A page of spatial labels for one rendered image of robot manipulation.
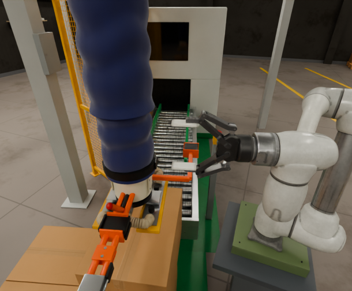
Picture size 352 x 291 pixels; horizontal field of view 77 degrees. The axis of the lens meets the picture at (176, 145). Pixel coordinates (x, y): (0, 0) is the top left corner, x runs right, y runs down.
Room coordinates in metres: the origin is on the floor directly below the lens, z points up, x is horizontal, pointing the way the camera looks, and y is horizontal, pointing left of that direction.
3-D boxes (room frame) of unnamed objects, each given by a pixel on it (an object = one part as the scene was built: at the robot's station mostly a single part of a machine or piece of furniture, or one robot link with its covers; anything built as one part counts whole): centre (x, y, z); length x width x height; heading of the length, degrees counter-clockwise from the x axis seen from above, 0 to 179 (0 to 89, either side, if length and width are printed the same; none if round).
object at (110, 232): (0.54, 0.22, 1.23); 0.10 x 0.08 x 0.06; 85
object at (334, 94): (0.96, -0.65, 1.56); 0.18 x 0.14 x 0.13; 146
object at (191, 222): (1.14, 0.18, 0.58); 0.70 x 0.03 x 0.06; 86
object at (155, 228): (0.79, 0.10, 1.13); 0.34 x 0.10 x 0.05; 175
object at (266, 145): (0.51, -0.23, 1.59); 0.09 x 0.06 x 0.09; 176
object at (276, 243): (0.86, -0.53, 0.84); 0.22 x 0.18 x 0.06; 151
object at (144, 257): (0.81, 0.20, 0.74); 0.60 x 0.40 x 0.40; 172
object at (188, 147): (1.07, -0.08, 1.24); 0.09 x 0.08 x 0.05; 85
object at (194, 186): (2.29, -0.22, 0.50); 2.31 x 0.05 x 0.19; 176
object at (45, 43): (1.95, 1.04, 1.62); 0.20 x 0.05 x 0.30; 176
